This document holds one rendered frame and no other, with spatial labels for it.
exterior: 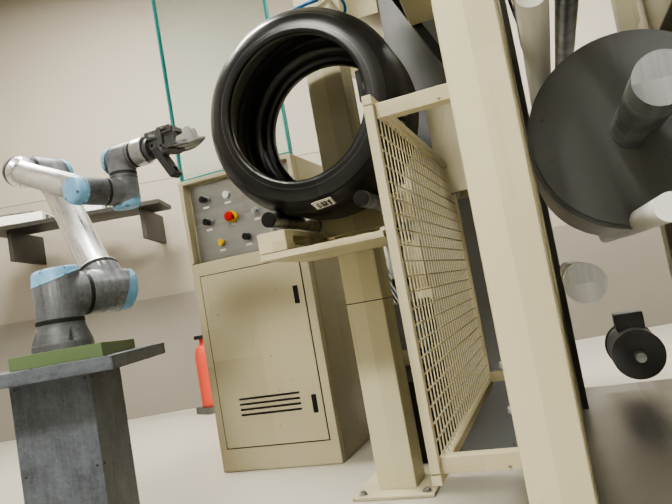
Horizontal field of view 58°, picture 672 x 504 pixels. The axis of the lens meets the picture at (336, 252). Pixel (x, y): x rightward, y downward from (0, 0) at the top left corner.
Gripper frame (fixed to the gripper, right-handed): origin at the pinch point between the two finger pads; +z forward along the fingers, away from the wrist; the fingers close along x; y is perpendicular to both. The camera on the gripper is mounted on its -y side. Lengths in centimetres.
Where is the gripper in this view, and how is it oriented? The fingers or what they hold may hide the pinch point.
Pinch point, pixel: (201, 140)
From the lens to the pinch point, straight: 200.2
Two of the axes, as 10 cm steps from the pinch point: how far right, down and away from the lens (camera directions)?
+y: -1.7, -9.8, 0.7
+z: 9.2, -1.9, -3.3
